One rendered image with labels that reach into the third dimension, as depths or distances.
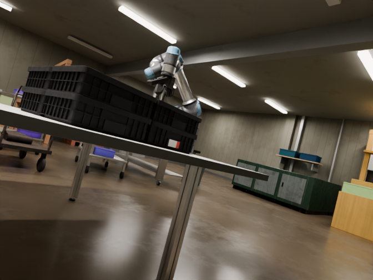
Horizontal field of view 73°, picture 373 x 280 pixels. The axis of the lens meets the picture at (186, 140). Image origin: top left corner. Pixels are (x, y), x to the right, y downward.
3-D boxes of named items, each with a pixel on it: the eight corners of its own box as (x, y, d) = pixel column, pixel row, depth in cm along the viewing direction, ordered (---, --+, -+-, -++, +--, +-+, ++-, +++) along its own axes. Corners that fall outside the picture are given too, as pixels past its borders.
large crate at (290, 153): (300, 160, 797) (301, 153, 798) (294, 158, 770) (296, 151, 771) (283, 156, 838) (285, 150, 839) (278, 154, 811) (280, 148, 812)
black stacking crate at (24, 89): (85, 126, 161) (90, 108, 161) (111, 134, 142) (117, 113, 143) (14, 108, 130) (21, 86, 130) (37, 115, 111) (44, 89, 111)
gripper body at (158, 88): (172, 98, 141) (178, 77, 141) (161, 93, 135) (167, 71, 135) (164, 97, 146) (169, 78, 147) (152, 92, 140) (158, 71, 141)
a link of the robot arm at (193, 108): (185, 118, 209) (159, 54, 191) (202, 111, 208) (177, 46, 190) (186, 122, 198) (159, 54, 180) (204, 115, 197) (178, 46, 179)
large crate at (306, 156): (320, 164, 750) (322, 157, 750) (315, 161, 724) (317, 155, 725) (303, 160, 787) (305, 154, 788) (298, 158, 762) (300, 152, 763)
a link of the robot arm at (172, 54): (182, 53, 145) (180, 46, 137) (177, 71, 145) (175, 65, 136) (169, 50, 146) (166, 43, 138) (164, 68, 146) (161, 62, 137)
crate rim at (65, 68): (121, 99, 143) (122, 95, 143) (157, 104, 124) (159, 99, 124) (50, 70, 112) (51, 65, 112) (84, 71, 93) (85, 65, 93)
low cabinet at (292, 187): (334, 216, 693) (342, 185, 696) (306, 215, 561) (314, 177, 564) (264, 192, 857) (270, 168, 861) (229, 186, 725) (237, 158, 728)
